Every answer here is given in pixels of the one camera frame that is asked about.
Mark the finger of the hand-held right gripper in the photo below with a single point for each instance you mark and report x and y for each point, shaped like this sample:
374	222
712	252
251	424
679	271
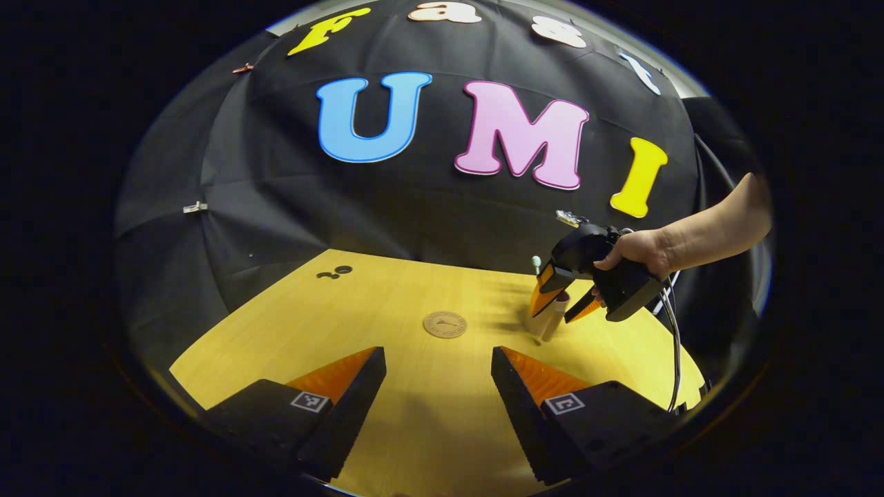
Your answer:
549	290
583	307

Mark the black backdrop cloth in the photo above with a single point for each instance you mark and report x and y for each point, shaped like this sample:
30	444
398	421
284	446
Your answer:
276	207

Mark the light blue toothbrush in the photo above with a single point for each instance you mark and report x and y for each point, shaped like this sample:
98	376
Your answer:
536	264

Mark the beige cup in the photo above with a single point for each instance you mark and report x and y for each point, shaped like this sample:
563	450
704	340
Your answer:
535	328

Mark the wooden desktop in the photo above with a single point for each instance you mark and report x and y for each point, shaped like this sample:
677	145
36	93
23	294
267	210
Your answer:
428	386

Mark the round brown coaster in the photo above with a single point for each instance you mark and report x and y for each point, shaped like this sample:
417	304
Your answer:
445	324

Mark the copper cloth clip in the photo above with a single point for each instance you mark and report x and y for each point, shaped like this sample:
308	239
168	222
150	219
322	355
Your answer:
242	67

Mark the silver metal clip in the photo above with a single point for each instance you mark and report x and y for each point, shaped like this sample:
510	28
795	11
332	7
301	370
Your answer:
195	207

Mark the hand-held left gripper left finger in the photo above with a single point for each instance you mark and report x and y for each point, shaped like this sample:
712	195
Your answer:
356	414

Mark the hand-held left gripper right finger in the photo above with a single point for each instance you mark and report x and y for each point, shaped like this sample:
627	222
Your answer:
521	414

